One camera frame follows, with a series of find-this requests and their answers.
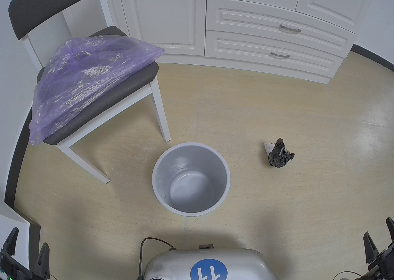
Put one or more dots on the purple plastic bag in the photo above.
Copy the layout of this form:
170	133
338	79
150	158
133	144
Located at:
92	72

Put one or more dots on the white wardrobe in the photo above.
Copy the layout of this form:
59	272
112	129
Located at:
166	5

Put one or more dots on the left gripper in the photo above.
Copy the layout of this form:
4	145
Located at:
12	268

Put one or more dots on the small white paper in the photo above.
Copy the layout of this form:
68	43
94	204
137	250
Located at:
267	146

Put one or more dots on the white trash bin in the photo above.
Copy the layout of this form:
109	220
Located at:
190	180

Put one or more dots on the black plastic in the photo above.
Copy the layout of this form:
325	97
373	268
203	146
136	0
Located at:
278	157

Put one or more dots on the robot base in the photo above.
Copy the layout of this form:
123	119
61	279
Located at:
184	265

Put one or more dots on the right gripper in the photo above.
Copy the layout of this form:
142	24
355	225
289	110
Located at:
384	260

